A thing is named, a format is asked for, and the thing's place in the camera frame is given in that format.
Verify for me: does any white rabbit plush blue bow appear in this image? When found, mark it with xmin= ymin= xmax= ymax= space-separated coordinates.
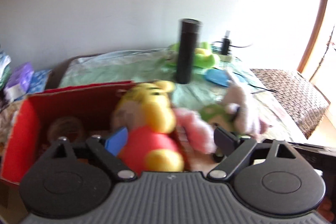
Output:
xmin=173 ymin=108 xmax=216 ymax=154

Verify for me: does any green brown round plush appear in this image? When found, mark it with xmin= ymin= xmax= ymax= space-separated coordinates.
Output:
xmin=199 ymin=103 xmax=253 ymax=136

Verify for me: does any mauve pink teddy plush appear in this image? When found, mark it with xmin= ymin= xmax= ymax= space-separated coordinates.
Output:
xmin=220 ymin=84 xmax=274 ymax=140

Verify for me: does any yellow tiger plush red shirt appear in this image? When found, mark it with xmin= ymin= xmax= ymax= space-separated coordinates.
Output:
xmin=111 ymin=80 xmax=185 ymax=174

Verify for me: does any red cardboard box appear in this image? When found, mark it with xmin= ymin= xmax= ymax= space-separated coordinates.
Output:
xmin=0 ymin=80 xmax=195 ymax=185

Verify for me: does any green cartoon bed sheet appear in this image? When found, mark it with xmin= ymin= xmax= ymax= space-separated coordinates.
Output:
xmin=59 ymin=48 xmax=308 ymax=172

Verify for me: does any blue glasses case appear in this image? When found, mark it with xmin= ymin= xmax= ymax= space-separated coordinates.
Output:
xmin=205 ymin=69 xmax=231 ymax=88

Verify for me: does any white power strip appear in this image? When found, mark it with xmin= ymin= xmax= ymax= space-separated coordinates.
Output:
xmin=211 ymin=48 xmax=234 ymax=63

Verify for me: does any green frog plush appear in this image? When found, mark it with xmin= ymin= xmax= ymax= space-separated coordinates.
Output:
xmin=166 ymin=42 xmax=221 ymax=69

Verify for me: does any black charger plug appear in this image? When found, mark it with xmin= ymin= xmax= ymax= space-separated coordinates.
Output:
xmin=221 ymin=30 xmax=231 ymax=55

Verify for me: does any purple tissue pack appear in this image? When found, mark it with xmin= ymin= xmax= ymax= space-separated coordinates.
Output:
xmin=4 ymin=62 xmax=34 ymax=102

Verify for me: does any black thermos bottle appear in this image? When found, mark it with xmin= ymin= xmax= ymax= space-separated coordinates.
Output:
xmin=175 ymin=19 xmax=202 ymax=84

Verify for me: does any pile of folded clothes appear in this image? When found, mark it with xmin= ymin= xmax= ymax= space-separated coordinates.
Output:
xmin=0 ymin=50 xmax=11 ymax=92

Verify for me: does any black charger cable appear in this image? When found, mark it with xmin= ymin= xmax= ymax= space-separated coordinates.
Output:
xmin=211 ymin=40 xmax=276 ymax=93

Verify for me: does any wooden window frame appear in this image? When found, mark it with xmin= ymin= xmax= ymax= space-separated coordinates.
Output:
xmin=297 ymin=0 xmax=328 ymax=73

